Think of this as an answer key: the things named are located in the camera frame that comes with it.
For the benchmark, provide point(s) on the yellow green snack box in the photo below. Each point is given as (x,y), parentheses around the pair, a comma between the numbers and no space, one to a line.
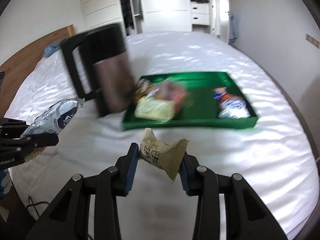
(154,109)

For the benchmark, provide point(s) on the beige green snack pouch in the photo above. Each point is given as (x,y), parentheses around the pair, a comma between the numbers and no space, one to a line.
(161,155)

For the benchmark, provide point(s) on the white wardrobe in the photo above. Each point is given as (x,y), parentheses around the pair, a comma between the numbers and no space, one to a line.
(146,16)

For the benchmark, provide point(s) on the red clear snack packet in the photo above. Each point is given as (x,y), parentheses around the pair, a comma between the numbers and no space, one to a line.
(168,90)

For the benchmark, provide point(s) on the blue white gloved hand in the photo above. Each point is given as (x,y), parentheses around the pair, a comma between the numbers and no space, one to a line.
(5,183)

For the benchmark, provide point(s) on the grey white snack bag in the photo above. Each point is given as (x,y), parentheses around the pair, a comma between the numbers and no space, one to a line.
(50,124)

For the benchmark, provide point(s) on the blue white snack bag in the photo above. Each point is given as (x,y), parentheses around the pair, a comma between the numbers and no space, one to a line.
(231,106)

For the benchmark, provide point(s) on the blue towel on door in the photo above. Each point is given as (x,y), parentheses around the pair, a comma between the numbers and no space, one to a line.
(233,33)

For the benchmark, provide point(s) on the blue cloth on bed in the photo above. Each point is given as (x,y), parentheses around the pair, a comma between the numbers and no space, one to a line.
(51,49)

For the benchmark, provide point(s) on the green tray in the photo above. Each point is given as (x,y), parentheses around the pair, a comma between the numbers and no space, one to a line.
(199,108)

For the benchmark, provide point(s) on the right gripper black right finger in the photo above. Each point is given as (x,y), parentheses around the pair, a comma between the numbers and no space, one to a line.
(247,217)

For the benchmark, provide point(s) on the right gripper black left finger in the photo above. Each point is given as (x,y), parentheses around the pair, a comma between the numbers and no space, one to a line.
(67,215)

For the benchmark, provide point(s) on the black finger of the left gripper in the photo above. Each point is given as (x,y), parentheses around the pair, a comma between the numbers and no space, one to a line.
(37,141)

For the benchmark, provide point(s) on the black gold snack packet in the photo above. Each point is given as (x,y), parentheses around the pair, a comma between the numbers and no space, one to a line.
(142,88)

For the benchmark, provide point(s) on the wooden headboard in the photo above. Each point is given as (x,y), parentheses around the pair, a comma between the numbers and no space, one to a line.
(23,62)

